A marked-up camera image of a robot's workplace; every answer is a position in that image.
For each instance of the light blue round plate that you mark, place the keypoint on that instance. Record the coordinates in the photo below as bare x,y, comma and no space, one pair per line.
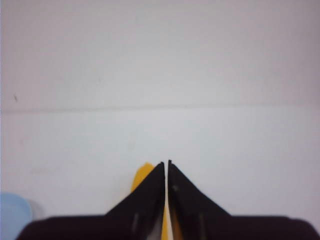
15,214

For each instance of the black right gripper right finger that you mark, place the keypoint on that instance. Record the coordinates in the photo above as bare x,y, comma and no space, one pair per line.
194,216

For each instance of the yellow toy corn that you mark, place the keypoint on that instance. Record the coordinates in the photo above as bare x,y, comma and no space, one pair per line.
170,228

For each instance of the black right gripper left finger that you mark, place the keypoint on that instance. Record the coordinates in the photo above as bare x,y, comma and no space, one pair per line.
133,218

